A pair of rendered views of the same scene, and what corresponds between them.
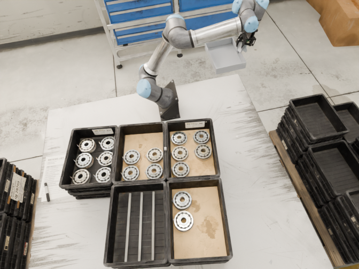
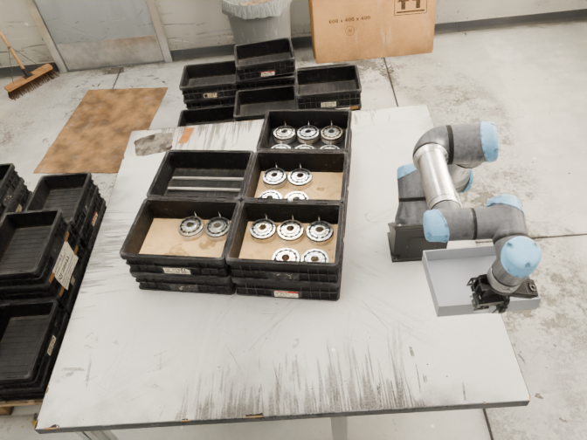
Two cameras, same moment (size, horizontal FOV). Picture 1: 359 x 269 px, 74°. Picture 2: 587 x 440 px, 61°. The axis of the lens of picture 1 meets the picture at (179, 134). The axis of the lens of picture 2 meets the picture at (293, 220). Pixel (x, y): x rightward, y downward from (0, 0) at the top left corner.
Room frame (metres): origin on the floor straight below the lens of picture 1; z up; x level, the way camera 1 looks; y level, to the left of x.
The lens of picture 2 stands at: (0.96, -1.23, 2.27)
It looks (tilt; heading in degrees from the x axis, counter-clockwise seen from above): 47 degrees down; 101
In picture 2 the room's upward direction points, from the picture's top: 8 degrees counter-clockwise
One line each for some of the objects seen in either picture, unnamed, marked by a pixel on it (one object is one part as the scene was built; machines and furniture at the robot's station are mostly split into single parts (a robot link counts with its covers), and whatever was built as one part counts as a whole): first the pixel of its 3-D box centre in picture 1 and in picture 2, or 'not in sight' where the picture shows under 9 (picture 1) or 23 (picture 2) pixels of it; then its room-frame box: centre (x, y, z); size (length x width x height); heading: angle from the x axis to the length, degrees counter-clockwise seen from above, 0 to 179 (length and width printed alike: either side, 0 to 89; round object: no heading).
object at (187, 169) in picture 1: (180, 169); (262, 228); (0.60, 0.01, 0.86); 0.10 x 0.10 x 0.01
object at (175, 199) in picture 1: (182, 199); (217, 226); (0.42, 0.02, 0.86); 0.10 x 0.10 x 0.01
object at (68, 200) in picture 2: not in sight; (68, 218); (-0.69, 0.57, 0.31); 0.40 x 0.30 x 0.34; 96
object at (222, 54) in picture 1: (224, 55); (477, 278); (1.30, -0.36, 1.07); 0.27 x 0.20 x 0.05; 7
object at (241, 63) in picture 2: not in sight; (267, 81); (0.33, 1.84, 0.37); 0.42 x 0.34 x 0.46; 6
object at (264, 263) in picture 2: (190, 147); (286, 232); (0.70, -0.06, 0.92); 0.40 x 0.30 x 0.02; 177
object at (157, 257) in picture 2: (196, 216); (182, 229); (0.30, -0.04, 0.92); 0.40 x 0.30 x 0.02; 177
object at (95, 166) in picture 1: (94, 158); (306, 140); (0.73, 0.54, 0.87); 0.40 x 0.30 x 0.11; 177
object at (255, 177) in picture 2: (142, 155); (298, 186); (0.72, 0.24, 0.87); 0.40 x 0.30 x 0.11; 177
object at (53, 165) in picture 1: (57, 175); not in sight; (0.73, 0.85, 0.70); 0.33 x 0.23 x 0.01; 6
